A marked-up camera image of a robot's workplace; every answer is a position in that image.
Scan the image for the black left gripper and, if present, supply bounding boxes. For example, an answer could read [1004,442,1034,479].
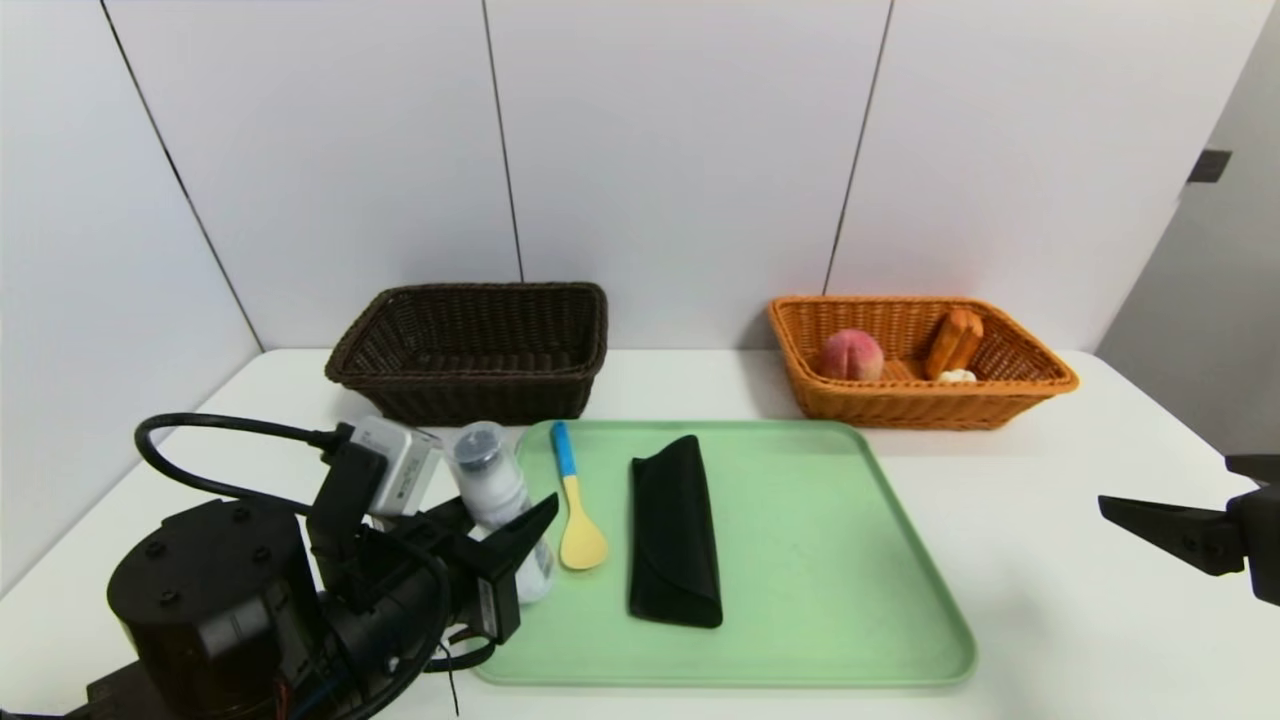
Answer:
[327,491,560,676]

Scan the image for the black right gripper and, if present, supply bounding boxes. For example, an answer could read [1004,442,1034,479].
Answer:
[1097,454,1280,607]

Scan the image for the clear bottle with white contents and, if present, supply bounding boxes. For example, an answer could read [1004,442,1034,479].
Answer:
[447,421,554,605]

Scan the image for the yellow spoon with blue handle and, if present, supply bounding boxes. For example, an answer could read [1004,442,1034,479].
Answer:
[550,421,610,572]

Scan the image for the waffle slice with fruit topping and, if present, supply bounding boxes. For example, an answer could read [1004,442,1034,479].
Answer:
[923,309,985,385]

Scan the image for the pink peach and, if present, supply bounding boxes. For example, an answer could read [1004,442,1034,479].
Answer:
[820,329,886,382]

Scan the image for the dark brown wicker basket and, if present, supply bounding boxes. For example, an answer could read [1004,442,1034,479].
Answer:
[326,282,609,428]

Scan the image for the orange wicker basket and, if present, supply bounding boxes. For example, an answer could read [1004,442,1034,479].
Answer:
[767,295,1079,432]

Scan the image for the black folded pouch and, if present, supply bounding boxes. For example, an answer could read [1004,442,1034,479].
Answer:
[628,434,724,629]

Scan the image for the light green plastic tray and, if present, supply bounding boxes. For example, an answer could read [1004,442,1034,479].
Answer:
[465,419,977,688]

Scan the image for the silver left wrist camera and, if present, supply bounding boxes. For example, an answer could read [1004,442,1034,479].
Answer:
[345,417,443,517]

